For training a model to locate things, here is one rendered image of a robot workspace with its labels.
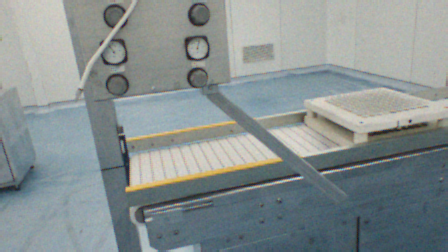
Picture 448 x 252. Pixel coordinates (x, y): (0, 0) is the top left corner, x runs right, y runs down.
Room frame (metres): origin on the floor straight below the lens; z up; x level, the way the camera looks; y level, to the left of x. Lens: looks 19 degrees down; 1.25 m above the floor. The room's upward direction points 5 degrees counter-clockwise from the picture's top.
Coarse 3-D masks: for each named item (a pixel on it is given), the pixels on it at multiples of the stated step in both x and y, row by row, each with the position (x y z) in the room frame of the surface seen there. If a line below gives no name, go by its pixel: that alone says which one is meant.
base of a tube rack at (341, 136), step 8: (304, 120) 0.91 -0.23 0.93; (312, 120) 0.87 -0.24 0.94; (320, 120) 0.87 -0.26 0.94; (328, 120) 0.86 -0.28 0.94; (312, 128) 0.87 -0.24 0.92; (320, 128) 0.83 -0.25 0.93; (328, 128) 0.80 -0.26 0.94; (336, 128) 0.80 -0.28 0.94; (344, 128) 0.79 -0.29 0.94; (408, 128) 0.75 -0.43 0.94; (416, 128) 0.75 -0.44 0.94; (424, 128) 0.74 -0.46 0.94; (432, 128) 0.74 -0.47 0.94; (328, 136) 0.79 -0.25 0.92; (336, 136) 0.76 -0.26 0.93; (344, 136) 0.74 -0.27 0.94; (352, 136) 0.74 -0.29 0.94; (368, 136) 0.73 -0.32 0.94; (376, 136) 0.72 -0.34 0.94; (384, 136) 0.72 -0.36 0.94; (344, 144) 0.73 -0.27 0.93
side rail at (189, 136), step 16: (416, 96) 1.00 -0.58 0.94; (432, 96) 1.02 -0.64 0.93; (288, 112) 0.93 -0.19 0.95; (304, 112) 0.92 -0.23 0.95; (208, 128) 0.86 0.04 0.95; (224, 128) 0.87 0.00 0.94; (240, 128) 0.88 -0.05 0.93; (128, 144) 0.82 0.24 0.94; (144, 144) 0.83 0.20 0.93; (160, 144) 0.84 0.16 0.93
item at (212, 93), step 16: (208, 96) 0.61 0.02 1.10; (224, 96) 0.60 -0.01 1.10; (224, 112) 0.60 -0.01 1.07; (240, 112) 0.59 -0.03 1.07; (256, 128) 0.58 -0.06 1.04; (272, 144) 0.57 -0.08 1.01; (288, 160) 0.55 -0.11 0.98; (304, 160) 0.55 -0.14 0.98; (304, 176) 0.54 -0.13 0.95; (320, 176) 0.53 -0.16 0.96; (336, 192) 0.52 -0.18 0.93
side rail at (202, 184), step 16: (352, 144) 0.67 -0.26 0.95; (368, 144) 0.66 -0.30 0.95; (384, 144) 0.67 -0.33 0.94; (400, 144) 0.68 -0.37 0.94; (416, 144) 0.69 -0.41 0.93; (432, 144) 0.70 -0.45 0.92; (320, 160) 0.64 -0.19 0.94; (336, 160) 0.64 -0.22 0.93; (352, 160) 0.65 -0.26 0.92; (208, 176) 0.59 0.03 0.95; (224, 176) 0.59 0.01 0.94; (240, 176) 0.60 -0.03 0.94; (256, 176) 0.61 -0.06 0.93; (272, 176) 0.61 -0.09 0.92; (128, 192) 0.56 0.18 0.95; (144, 192) 0.56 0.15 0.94; (160, 192) 0.57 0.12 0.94; (176, 192) 0.57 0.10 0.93; (192, 192) 0.58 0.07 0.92
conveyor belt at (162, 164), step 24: (192, 144) 0.85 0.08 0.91; (216, 144) 0.83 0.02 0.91; (240, 144) 0.81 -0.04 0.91; (288, 144) 0.79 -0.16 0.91; (312, 144) 0.77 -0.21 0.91; (336, 144) 0.76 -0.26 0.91; (144, 168) 0.73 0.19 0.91; (168, 168) 0.71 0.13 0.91; (192, 168) 0.70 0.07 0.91; (216, 168) 0.69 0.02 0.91
